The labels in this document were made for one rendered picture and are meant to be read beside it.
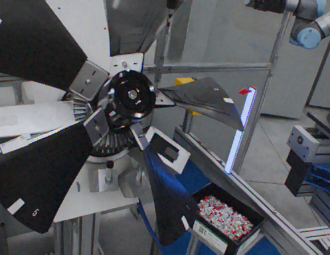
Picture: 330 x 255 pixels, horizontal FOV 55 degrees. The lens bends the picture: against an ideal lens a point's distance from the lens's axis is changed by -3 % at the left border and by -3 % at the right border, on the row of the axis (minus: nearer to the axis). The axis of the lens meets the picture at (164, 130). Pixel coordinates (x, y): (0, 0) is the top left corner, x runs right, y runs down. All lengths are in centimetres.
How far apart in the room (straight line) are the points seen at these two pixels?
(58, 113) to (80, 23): 35
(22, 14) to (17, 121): 25
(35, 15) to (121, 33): 23
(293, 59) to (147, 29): 303
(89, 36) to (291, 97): 315
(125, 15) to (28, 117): 37
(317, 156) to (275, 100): 258
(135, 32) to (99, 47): 24
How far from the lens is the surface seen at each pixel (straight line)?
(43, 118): 86
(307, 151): 135
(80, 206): 97
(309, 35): 128
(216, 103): 93
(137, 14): 91
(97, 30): 111
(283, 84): 387
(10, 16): 79
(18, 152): 67
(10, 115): 85
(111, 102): 73
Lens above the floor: 152
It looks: 29 degrees down
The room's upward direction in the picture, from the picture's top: 11 degrees clockwise
